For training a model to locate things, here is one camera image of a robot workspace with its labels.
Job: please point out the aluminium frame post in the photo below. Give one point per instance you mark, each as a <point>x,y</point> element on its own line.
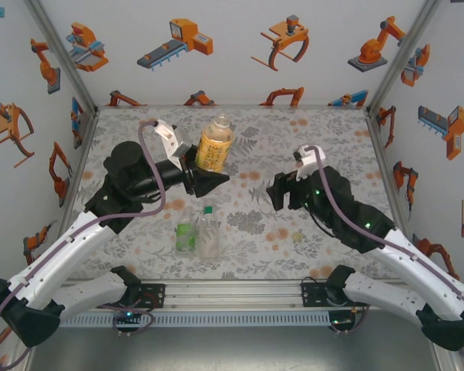
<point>29,363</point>
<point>400,58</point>
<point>444,359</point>
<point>64,58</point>

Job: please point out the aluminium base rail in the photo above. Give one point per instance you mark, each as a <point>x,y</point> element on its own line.
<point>232,295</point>

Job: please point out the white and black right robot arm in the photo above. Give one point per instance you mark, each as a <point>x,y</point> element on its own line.
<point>402,255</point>

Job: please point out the aluminium frame back rail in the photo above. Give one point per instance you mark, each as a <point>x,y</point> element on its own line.
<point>232,105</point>

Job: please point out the aluminium frame side rail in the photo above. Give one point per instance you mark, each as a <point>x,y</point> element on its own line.
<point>78,172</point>
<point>378,139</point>

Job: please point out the tall clear plastic bottle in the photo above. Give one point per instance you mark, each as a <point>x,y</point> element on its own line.
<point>209,239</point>

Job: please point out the clear bottle with green label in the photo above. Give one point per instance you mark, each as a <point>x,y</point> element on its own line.
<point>185,235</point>

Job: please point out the yellow tea bottle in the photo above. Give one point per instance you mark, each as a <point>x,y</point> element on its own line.
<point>214,148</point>

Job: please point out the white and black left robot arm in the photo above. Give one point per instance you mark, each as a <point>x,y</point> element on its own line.
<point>62,251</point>

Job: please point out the pale yellow bottle cap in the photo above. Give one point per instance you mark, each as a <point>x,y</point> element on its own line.
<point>297,236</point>

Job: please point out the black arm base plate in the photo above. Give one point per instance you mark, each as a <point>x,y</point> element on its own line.
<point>311,295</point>
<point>154,295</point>

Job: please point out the small circuit board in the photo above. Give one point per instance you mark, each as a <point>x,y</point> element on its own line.
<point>128,315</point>
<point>342,320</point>

